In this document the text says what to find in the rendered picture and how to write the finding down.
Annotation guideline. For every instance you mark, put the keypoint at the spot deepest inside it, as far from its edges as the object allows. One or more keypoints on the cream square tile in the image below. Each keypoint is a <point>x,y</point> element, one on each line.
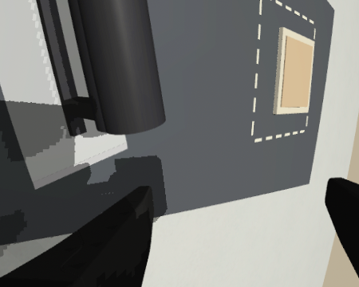
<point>293,77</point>

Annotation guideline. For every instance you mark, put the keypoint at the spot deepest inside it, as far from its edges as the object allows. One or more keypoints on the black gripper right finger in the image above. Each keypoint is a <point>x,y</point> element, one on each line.
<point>342,202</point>

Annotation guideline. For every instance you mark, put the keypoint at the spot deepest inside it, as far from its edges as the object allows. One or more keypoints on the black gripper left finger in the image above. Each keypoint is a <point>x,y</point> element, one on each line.
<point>110,251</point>

